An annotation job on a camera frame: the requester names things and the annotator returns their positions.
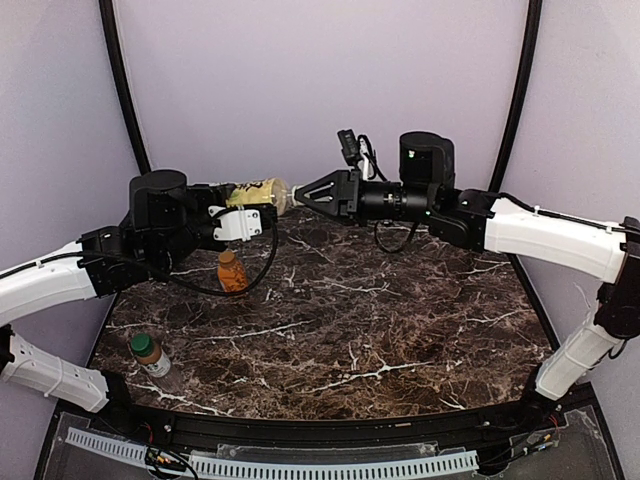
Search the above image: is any black front rail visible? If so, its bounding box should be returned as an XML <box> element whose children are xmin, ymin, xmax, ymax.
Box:
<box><xmin>125</xmin><ymin>403</ymin><xmax>533</xmax><ymax>449</ymax></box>

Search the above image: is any black frame post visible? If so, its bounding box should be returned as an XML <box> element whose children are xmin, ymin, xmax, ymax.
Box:
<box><xmin>98</xmin><ymin>0</ymin><xmax>152</xmax><ymax>175</ymax></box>
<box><xmin>488</xmin><ymin>0</ymin><xmax>543</xmax><ymax>193</ymax></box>

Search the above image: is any orange juice bottle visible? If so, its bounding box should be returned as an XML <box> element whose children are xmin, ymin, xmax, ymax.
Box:
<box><xmin>217</xmin><ymin>250</ymin><xmax>249</xmax><ymax>293</ymax></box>

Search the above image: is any right black frame post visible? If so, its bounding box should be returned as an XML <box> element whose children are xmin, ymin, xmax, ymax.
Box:
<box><xmin>488</xmin><ymin>0</ymin><xmax>543</xmax><ymax>193</ymax></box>

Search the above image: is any green cap coffee bottle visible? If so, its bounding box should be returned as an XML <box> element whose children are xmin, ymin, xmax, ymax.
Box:
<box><xmin>130</xmin><ymin>333</ymin><xmax>184</xmax><ymax>394</ymax></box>

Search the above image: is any left black frame post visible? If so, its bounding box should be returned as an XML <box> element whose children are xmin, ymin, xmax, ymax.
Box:
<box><xmin>98</xmin><ymin>0</ymin><xmax>152</xmax><ymax>175</ymax></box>

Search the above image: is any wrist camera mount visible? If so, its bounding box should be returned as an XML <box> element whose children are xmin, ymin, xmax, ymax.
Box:
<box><xmin>337</xmin><ymin>129</ymin><xmax>386</xmax><ymax>180</ymax></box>
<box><xmin>208</xmin><ymin>206</ymin><xmax>264</xmax><ymax>242</ymax></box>

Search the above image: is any white slotted cable duct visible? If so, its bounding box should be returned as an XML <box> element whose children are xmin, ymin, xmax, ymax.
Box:
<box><xmin>65</xmin><ymin>428</ymin><xmax>479</xmax><ymax>479</ymax></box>

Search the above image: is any yellow tea bottle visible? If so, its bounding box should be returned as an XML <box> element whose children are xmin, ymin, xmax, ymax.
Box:
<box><xmin>226</xmin><ymin>177</ymin><xmax>293</xmax><ymax>216</ymax></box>

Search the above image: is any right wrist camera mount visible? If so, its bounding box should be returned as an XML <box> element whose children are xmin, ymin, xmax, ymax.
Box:
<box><xmin>337</xmin><ymin>129</ymin><xmax>386</xmax><ymax>180</ymax></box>

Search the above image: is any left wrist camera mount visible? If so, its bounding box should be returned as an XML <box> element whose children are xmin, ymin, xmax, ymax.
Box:
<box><xmin>208</xmin><ymin>206</ymin><xmax>264</xmax><ymax>242</ymax></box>

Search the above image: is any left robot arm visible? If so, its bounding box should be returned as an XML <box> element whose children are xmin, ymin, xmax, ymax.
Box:
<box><xmin>1</xmin><ymin>170</ymin><xmax>233</xmax><ymax>413</ymax></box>

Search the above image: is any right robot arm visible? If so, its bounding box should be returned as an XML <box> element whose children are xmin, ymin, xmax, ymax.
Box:
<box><xmin>294</xmin><ymin>130</ymin><xmax>639</xmax><ymax>401</ymax></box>

